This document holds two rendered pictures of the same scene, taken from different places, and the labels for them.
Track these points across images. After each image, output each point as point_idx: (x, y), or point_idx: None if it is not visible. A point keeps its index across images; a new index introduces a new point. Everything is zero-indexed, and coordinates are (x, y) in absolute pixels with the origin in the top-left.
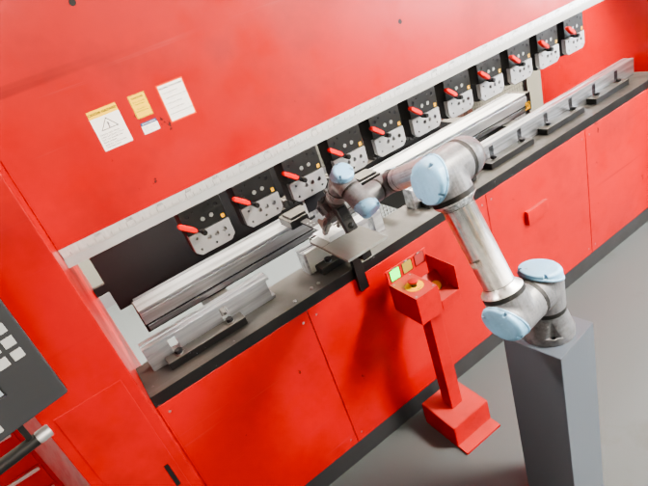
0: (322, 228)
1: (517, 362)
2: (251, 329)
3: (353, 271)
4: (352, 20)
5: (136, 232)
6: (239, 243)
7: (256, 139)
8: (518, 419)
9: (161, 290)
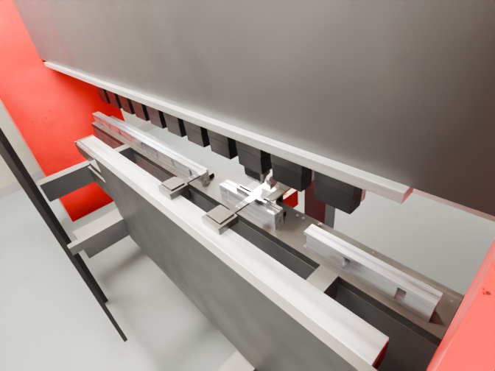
0: (273, 181)
1: None
2: (356, 244)
3: (281, 202)
4: None
5: None
6: (244, 266)
7: None
8: (325, 205)
9: (340, 326)
